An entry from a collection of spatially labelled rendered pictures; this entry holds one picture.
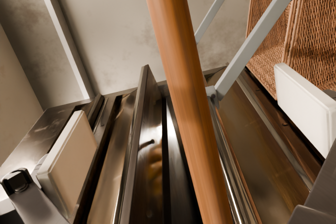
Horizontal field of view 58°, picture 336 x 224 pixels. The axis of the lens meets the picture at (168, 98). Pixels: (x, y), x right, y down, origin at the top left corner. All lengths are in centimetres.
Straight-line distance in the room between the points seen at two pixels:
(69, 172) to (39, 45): 384
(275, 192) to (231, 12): 301
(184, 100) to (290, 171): 75
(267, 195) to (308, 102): 79
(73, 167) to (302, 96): 13
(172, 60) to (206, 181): 12
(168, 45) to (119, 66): 363
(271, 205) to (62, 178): 79
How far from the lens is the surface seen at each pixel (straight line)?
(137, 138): 102
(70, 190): 17
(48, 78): 412
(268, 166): 102
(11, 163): 158
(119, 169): 116
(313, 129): 17
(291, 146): 109
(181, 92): 24
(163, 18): 23
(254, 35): 62
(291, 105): 19
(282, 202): 91
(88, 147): 21
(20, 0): 394
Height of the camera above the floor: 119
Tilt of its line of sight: 4 degrees up
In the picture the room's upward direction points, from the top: 103 degrees counter-clockwise
